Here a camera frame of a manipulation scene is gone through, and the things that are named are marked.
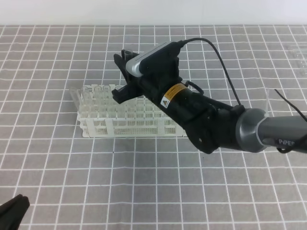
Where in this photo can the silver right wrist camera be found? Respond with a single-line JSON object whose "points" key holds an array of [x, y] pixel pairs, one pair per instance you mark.
{"points": [[155, 59]]}

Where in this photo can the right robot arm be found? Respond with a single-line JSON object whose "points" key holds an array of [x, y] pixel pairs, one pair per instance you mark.
{"points": [[209, 124]]}

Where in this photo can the clear glass test tube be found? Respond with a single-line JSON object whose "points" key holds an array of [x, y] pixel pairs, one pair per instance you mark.
{"points": [[128, 54]]}

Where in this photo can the clear test tube in rack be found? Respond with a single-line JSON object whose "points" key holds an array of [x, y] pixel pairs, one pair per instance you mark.
{"points": [[85, 94]]}

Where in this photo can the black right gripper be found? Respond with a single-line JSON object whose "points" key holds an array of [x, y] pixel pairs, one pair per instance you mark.
{"points": [[159, 82]]}

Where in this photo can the leaning clear test tube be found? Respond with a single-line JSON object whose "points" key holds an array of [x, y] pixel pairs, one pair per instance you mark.
{"points": [[74, 92]]}

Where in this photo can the clear plastic tray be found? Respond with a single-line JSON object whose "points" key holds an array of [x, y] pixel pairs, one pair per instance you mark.
{"points": [[299, 53]]}

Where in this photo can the white plastic test tube rack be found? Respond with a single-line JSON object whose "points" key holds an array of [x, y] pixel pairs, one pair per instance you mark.
{"points": [[137, 117]]}

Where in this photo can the grey checked tablecloth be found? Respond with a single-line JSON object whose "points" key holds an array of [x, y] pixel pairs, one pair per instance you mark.
{"points": [[76, 183]]}

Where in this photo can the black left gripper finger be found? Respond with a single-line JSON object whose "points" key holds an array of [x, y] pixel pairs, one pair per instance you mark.
{"points": [[12, 212]]}

